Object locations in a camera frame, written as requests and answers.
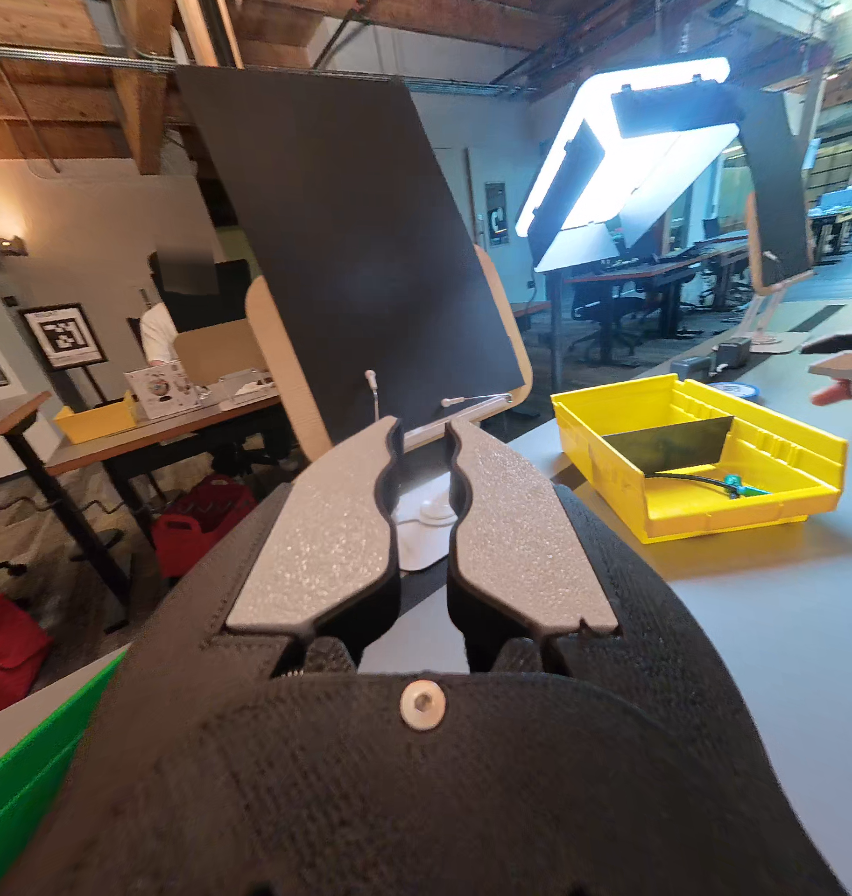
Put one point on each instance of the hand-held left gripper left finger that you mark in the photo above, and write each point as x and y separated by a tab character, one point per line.
321	546

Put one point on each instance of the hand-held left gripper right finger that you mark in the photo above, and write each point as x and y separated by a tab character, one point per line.
531	546

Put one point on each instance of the yellow plastic bin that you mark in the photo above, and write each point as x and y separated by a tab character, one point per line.
650	511

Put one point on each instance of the green plastic bin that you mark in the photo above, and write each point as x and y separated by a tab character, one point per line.
20	798

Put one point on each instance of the person's right hand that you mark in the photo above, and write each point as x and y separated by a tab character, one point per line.
832	392

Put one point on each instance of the small black box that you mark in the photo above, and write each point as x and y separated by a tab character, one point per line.
734	350
695	371

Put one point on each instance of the blue tape roll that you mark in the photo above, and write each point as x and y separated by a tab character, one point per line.
738	392

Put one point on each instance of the red chair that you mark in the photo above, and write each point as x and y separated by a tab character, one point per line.
202	525
9	658

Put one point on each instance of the white tipped pin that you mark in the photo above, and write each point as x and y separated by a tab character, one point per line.
454	402
371	375

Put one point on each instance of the black bin divider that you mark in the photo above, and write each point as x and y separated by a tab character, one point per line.
671	445

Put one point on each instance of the black panel with wooden rim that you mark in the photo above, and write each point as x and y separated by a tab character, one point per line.
776	182
342	238

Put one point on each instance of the wooden office desk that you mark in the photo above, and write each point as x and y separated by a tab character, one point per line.
678	266

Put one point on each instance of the brown cardboard box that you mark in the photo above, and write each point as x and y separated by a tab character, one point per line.
219	350

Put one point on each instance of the white printed box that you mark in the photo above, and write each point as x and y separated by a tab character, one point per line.
160	389

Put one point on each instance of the black office chair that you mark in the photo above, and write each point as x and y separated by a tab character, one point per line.
608	322

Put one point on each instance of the bright softbox light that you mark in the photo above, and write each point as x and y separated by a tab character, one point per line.
636	154

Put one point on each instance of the white square marker tag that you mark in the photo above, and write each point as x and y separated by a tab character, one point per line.
65	336

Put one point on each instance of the dark wall poster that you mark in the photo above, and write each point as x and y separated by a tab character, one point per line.
497	213

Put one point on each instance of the wall lamp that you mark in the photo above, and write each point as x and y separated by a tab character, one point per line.
3	244

